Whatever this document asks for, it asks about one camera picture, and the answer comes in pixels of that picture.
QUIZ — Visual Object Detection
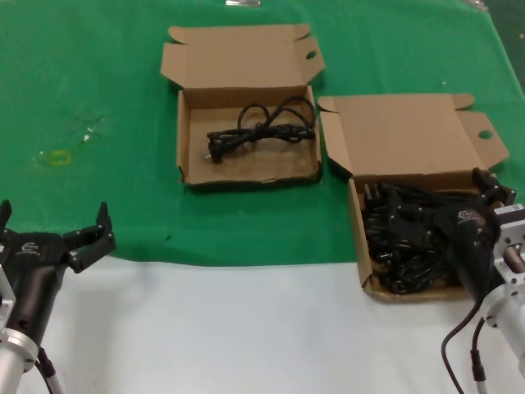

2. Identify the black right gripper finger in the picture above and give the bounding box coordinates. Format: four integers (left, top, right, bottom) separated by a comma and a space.
386, 186, 441, 248
471, 167, 516, 211

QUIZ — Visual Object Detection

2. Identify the cardboard box with intact rim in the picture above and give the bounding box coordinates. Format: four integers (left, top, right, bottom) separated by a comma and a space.
317, 93, 511, 304

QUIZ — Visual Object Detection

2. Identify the green table cloth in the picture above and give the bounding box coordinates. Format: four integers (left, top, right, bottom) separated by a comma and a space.
0, 0, 525, 270

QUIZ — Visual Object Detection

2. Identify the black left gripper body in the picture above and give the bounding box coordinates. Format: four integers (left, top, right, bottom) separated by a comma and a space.
0, 231, 69, 346

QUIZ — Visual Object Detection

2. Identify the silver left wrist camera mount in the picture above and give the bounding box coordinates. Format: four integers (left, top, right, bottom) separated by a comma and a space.
0, 262, 17, 329

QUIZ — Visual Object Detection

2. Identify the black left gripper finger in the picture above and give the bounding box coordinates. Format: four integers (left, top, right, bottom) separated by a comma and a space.
0, 199, 13, 247
61, 201, 116, 275

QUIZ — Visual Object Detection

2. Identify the black grey left arm cable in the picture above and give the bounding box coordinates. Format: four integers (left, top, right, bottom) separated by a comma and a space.
34, 346, 65, 394

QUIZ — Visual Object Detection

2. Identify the cardboard box with torn rim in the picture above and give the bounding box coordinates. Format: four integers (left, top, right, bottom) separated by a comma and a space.
159, 23, 327, 190

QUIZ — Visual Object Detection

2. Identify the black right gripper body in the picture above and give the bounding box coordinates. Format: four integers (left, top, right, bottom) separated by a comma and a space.
433, 204, 500, 305

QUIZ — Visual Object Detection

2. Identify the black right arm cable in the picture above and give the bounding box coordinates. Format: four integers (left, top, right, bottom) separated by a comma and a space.
441, 301, 482, 394

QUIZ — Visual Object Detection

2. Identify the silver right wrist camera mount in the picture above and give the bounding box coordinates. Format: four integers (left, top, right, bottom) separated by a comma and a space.
491, 204, 525, 288

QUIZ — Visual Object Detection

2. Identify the black cable with grey connector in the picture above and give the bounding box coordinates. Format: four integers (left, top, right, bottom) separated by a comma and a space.
467, 319, 487, 394

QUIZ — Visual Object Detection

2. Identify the black power cord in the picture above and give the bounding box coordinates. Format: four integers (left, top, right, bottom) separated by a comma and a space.
385, 256, 452, 295
426, 187, 481, 208
363, 182, 395, 233
203, 96, 318, 163
371, 241, 415, 278

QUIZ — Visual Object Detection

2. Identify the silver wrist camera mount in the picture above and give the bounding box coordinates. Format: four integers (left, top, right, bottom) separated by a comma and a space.
491, 204, 525, 288
0, 262, 17, 329

